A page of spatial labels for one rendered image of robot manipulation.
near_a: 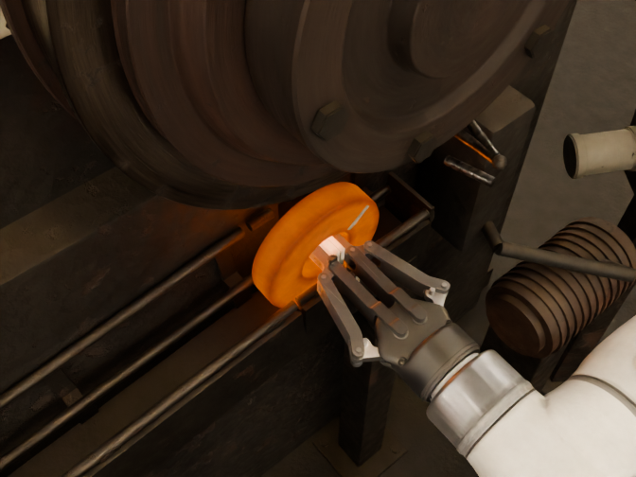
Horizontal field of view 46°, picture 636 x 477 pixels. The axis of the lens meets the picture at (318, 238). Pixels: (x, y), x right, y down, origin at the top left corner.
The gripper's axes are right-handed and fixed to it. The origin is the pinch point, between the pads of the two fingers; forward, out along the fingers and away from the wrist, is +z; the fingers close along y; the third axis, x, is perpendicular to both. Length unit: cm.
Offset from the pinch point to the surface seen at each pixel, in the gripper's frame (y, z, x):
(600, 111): 121, 24, -77
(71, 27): -19.2, -1.1, 38.4
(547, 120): 107, 31, -78
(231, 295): -9.3, 3.3, -6.5
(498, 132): 23.5, -3.2, 3.3
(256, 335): -10.5, -2.7, -5.3
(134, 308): -19.2, 5.7, -1.5
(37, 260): -25.1, 7.9, 10.5
